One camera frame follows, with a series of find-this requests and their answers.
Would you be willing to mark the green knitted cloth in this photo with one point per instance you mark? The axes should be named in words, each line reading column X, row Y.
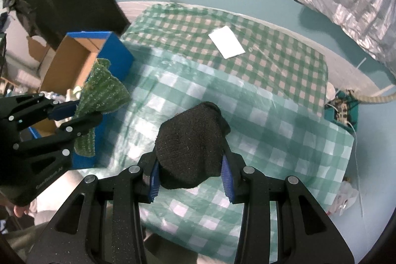
column 105, row 90

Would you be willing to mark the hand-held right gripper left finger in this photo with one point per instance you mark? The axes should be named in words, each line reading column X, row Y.
column 153, row 183

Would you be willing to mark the person's left hand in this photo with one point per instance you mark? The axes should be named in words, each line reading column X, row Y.
column 20, row 210

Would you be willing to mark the green beige checkered blanket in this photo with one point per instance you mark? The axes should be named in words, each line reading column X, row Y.
column 185, row 32

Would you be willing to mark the black sock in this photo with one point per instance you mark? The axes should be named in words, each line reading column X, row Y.
column 191, row 143

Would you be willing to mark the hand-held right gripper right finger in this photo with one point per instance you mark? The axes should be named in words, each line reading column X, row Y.
column 227, row 180

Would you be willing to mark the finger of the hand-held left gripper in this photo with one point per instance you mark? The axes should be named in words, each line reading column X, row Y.
column 83, row 124
column 63, row 109

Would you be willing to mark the blue cardboard box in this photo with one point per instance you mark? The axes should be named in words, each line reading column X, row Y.
column 114, row 50

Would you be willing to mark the light green cloth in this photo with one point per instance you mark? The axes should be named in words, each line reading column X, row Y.
column 74, row 92

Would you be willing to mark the white plastic bag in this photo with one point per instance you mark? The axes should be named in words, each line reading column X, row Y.
column 345, row 197

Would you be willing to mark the white paper sheet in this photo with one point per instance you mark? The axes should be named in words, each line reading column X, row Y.
column 227, row 43

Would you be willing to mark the green white checkered plastic sheet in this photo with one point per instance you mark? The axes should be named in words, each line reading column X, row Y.
column 278, row 140

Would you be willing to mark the teal bin with clutter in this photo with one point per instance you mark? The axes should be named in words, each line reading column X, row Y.
column 343, row 112

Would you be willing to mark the person's olive trousers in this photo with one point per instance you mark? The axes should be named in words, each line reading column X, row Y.
column 21, row 236

